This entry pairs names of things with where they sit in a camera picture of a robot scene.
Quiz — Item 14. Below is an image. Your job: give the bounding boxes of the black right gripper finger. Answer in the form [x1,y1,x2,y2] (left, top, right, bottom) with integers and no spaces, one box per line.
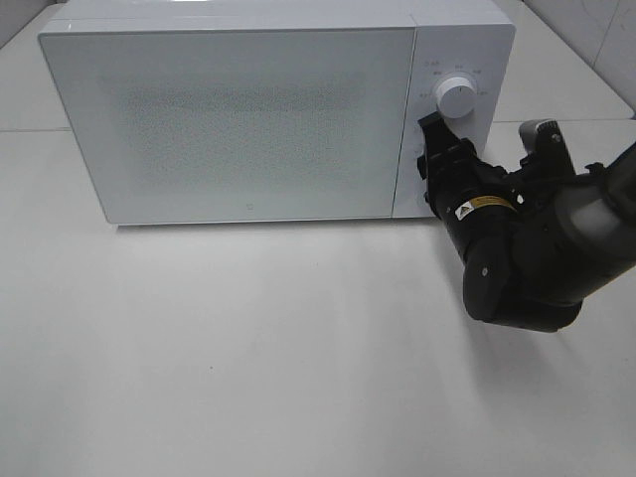
[417,113,477,162]
[416,154,430,204]

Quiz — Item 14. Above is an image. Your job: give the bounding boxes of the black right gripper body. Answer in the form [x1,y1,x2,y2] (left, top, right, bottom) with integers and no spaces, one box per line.
[428,156,519,263]

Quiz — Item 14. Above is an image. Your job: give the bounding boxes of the white microwave door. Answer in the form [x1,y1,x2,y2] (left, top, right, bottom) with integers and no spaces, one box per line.
[40,29,413,226]

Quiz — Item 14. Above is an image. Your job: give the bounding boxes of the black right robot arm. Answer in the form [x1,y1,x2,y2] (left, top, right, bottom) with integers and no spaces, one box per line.
[417,113,635,333]

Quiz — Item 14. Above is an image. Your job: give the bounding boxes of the upper white microwave knob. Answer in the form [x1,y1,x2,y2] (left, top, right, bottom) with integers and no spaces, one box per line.
[433,74,477,119]

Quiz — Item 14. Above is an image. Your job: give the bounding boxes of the white microwave oven body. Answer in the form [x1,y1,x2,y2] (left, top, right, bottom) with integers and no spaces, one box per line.
[38,1,516,219]

